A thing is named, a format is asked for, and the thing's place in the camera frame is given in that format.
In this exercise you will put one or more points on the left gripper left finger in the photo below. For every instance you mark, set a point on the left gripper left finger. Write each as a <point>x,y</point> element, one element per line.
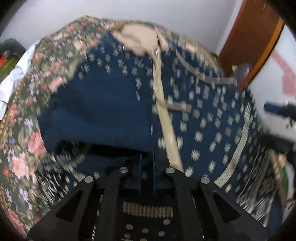
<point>90,211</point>

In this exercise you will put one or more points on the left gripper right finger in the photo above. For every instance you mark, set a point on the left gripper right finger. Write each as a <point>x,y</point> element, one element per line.
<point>197,208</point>

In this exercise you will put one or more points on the navy patterned hooded garment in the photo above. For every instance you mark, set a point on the navy patterned hooded garment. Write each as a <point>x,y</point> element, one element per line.
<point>137,93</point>

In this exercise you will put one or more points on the green floral bedspread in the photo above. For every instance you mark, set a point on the green floral bedspread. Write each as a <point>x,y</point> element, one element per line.
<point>22,147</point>

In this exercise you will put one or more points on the brown wooden door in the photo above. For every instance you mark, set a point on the brown wooden door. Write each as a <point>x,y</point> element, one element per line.
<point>253,37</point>

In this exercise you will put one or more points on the white pillow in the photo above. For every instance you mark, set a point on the white pillow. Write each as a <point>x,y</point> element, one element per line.
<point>11,82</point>

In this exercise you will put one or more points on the grey plush toy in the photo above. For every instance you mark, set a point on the grey plush toy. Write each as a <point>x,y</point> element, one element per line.
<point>11,47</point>

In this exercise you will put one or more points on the wall mirror wooden frame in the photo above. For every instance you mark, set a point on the wall mirror wooden frame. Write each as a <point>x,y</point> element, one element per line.
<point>276,79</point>

